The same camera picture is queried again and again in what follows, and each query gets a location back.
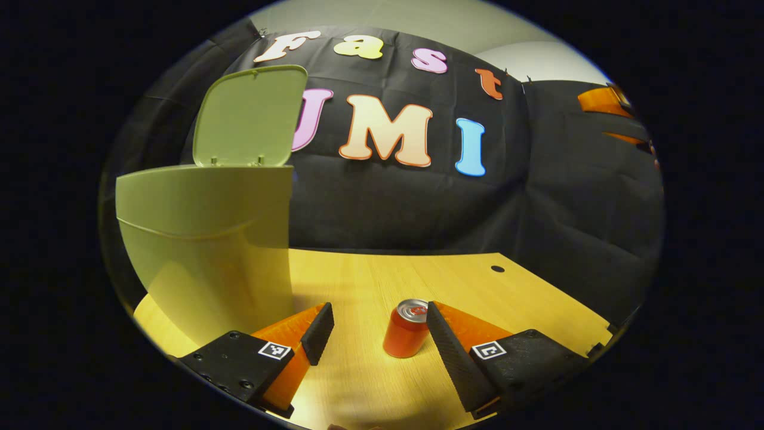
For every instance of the wooden desktop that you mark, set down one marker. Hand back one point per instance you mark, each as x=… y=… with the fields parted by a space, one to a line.
x=370 y=280

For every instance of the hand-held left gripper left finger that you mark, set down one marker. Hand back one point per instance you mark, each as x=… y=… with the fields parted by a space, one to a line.
x=236 y=361

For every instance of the green desktop garbage bin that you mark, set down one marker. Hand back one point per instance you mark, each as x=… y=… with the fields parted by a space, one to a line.
x=203 y=239

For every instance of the red pop can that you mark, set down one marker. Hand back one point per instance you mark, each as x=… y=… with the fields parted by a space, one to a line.
x=404 y=334

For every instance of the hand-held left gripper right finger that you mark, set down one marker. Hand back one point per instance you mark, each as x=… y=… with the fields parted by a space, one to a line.
x=456 y=364

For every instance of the black backdrop cloth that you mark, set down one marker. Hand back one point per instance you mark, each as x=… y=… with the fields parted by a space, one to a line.
x=406 y=203

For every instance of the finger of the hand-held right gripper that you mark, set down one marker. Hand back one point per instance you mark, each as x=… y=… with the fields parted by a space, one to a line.
x=638 y=142
x=606 y=100

